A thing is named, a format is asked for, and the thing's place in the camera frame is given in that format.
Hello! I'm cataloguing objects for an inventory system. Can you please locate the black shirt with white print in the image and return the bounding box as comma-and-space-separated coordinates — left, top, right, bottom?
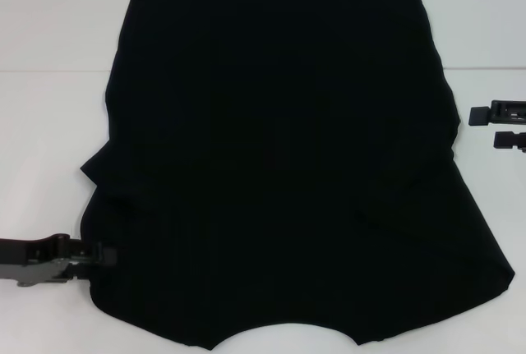
80, 0, 517, 351

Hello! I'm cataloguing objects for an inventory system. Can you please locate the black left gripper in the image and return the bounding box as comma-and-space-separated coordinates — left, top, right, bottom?
0, 233, 119, 289

